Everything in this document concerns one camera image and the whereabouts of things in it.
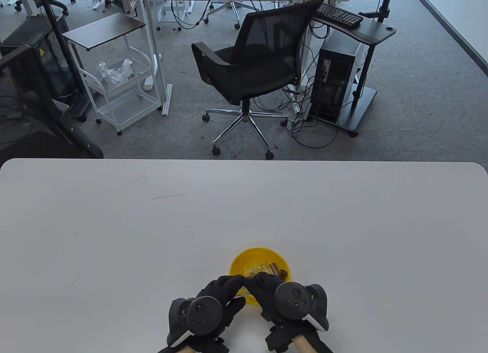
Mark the person's left hand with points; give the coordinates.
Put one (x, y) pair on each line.
(225, 288)

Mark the person's right hand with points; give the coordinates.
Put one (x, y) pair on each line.
(263, 292)

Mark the person's left forearm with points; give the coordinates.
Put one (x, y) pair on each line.
(189, 349)

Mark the person's right forearm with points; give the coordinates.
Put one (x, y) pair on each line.
(305, 347)

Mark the black and white controller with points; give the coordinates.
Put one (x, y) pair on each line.
(204, 315)
(291, 300)

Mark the yellow bowl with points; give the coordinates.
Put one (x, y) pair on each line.
(244, 257)

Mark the aluminium profile bar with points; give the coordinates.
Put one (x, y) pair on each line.
(167, 99)

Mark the white rolling cart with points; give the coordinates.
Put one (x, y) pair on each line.
(127, 111)

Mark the black mesh office chair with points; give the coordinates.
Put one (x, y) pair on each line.
(259, 67)

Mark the black computer tower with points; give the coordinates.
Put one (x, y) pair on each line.
(335, 74)

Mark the crumpled clear plastic wrap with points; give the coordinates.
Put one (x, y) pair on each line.
(114, 73)

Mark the office chair with white base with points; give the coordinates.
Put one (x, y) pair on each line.
(225, 8)

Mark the black computer cart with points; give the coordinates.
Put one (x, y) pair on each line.
(375, 34)

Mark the dark brown side table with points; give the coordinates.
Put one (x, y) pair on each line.
(103, 31)

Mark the black keyboard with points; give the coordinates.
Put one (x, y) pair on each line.
(339, 15)

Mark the black stand pole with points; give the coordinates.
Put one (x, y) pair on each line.
(57, 29)

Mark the black swivel chair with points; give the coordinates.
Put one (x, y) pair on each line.
(53, 4)

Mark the white desk leg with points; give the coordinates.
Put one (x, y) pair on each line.
(28, 2)

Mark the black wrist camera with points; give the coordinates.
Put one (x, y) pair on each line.
(278, 339)
(215, 345)

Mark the black machine enclosure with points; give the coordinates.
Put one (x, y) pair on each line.
(23, 82)

